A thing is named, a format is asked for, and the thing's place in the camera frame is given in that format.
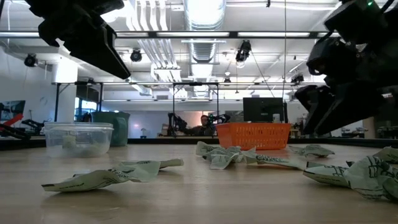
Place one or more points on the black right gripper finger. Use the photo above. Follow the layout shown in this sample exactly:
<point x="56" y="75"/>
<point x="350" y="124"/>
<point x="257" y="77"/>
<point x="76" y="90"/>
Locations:
<point x="351" y="109"/>
<point x="315" y="102"/>

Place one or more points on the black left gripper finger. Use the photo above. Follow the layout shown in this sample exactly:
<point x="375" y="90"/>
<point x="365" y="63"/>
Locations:
<point x="90" y="46"/>
<point x="116" y="56"/>

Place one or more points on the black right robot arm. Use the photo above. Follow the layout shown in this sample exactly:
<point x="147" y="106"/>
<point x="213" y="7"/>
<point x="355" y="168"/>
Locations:
<point x="351" y="18"/>

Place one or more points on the black background robot arm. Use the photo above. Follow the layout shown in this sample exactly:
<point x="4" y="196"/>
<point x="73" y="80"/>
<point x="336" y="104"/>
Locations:
<point x="177" y="123"/>
<point x="14" y="132"/>
<point x="32" y="124"/>
<point x="219" y="118"/>

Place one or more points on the black ceiling spotlight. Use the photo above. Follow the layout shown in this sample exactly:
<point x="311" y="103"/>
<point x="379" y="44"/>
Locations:
<point x="243" y="49"/>
<point x="297" y="78"/>
<point x="30" y="60"/>
<point x="136" y="55"/>

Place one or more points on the black computer monitor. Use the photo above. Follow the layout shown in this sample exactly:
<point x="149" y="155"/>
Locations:
<point x="262" y="109"/>

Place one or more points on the orange plastic basket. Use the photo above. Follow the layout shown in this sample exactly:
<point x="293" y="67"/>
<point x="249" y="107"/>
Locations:
<point x="253" y="135"/>

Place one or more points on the teal plastic cup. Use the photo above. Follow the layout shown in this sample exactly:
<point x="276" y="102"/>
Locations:
<point x="119" y="130"/>

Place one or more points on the clear plastic container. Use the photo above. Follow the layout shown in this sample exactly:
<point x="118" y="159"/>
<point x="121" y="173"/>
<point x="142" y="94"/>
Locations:
<point x="93" y="133"/>

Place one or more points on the red slanted bar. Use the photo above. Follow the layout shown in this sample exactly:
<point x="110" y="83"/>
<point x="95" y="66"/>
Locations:
<point x="12" y="120"/>

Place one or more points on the person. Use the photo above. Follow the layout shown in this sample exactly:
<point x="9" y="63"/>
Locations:
<point x="203" y="129"/>

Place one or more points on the black background rig frame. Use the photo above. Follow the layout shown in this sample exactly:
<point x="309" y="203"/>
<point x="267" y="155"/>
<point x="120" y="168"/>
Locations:
<point x="196" y="83"/>

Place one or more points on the silver ceiling ventilation duct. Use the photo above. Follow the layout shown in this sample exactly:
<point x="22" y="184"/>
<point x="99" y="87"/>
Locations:
<point x="203" y="46"/>

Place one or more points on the black aluminium table frame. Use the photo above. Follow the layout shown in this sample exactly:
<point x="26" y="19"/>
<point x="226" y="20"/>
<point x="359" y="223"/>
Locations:
<point x="174" y="140"/>

